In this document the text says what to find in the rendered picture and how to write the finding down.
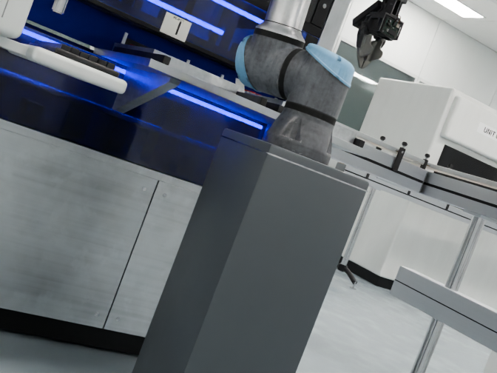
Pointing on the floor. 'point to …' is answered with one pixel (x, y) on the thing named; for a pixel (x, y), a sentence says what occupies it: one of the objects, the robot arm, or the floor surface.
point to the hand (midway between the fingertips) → (360, 64)
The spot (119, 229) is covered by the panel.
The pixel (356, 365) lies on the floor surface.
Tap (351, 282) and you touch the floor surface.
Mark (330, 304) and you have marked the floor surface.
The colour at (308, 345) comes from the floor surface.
